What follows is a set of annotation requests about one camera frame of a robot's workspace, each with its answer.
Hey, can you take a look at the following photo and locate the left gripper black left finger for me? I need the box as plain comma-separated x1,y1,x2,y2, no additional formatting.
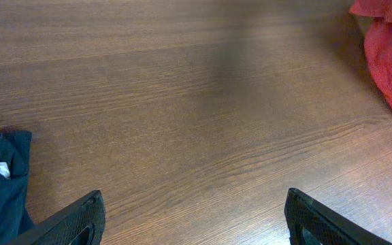
7,190,105,245

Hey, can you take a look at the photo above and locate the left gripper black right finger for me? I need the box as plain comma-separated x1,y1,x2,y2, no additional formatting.
284,188,391,245

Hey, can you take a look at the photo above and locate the folded navy blue shirt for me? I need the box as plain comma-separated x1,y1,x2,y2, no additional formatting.
0,131,34,244

